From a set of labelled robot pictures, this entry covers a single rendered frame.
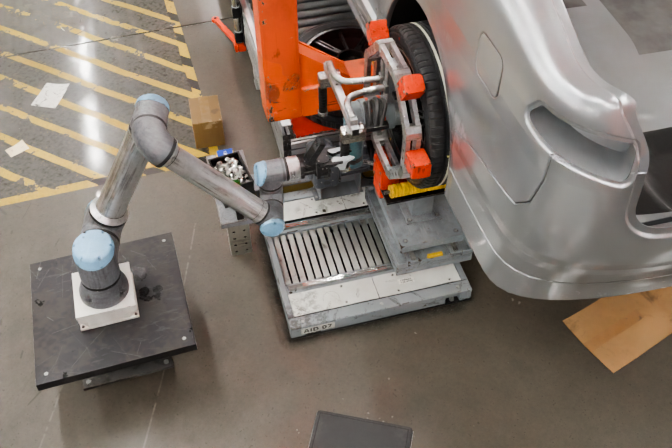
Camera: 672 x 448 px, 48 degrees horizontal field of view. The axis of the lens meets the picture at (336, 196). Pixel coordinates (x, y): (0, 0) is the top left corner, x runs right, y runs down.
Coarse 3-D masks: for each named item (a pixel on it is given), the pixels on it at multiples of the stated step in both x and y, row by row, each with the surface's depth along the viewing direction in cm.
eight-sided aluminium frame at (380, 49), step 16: (368, 48) 308; (384, 48) 288; (368, 64) 315; (400, 64) 283; (368, 96) 327; (400, 112) 280; (416, 112) 279; (416, 128) 279; (384, 144) 328; (416, 144) 283; (384, 160) 318; (400, 176) 296
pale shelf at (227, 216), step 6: (240, 150) 347; (210, 156) 345; (216, 204) 325; (222, 204) 324; (222, 210) 322; (228, 210) 322; (234, 210) 322; (222, 216) 320; (228, 216) 320; (234, 216) 320; (222, 222) 317; (228, 222) 317; (234, 222) 318; (240, 222) 319; (246, 222) 320; (252, 222) 320; (222, 228) 318
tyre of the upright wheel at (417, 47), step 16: (400, 32) 290; (416, 32) 286; (432, 32) 285; (416, 48) 279; (416, 64) 278; (432, 64) 277; (432, 80) 275; (432, 96) 274; (432, 112) 274; (432, 128) 276; (448, 128) 277; (432, 144) 279; (448, 144) 280; (400, 160) 323; (432, 160) 283; (448, 160) 285; (432, 176) 290
